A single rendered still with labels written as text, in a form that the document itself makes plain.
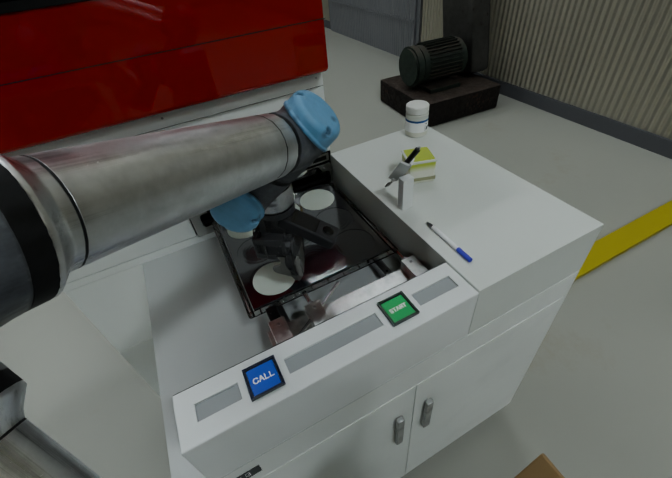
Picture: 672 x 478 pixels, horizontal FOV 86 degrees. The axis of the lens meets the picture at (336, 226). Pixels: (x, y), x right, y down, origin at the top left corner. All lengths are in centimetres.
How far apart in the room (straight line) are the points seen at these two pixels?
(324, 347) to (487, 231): 44
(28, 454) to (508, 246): 76
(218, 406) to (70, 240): 45
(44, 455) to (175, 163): 22
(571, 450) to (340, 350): 123
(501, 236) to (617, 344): 128
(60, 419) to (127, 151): 186
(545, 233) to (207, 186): 73
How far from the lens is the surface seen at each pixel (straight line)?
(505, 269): 78
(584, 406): 183
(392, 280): 83
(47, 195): 25
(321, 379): 62
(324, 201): 103
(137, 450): 183
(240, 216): 51
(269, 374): 64
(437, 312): 69
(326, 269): 84
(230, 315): 91
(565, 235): 90
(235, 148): 34
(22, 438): 35
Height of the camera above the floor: 151
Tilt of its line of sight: 41 degrees down
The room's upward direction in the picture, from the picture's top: 7 degrees counter-clockwise
